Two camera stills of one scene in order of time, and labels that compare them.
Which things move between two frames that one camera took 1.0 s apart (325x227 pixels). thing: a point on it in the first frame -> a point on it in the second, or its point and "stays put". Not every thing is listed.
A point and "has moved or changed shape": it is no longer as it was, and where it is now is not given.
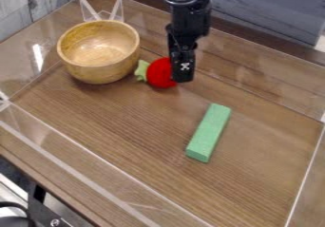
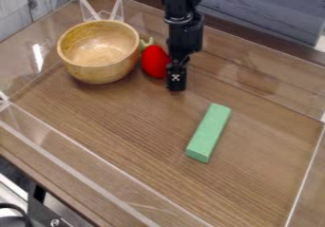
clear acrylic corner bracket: [91, 15] stays put
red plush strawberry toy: [157, 72] has moved or changed shape
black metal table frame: [48, 212] stays put
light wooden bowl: [98, 51] stays put
